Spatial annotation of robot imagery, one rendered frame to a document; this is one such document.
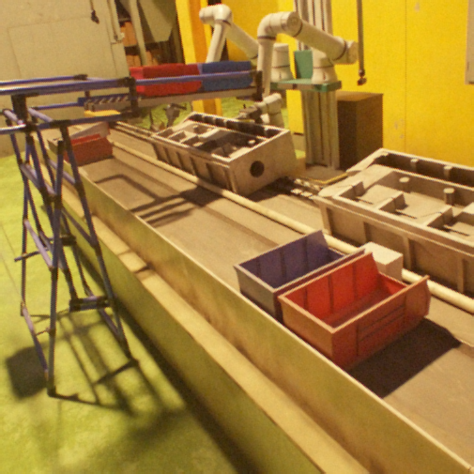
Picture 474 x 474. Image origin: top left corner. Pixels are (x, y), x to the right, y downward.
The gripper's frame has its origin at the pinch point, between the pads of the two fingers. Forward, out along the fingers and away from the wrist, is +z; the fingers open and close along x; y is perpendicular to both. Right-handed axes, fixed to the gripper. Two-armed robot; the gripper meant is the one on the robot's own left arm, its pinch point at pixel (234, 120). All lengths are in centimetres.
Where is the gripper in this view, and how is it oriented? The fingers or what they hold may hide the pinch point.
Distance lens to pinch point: 270.3
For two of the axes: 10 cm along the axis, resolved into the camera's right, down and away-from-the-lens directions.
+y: -2.7, -8.4, -4.8
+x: 5.4, 2.9, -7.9
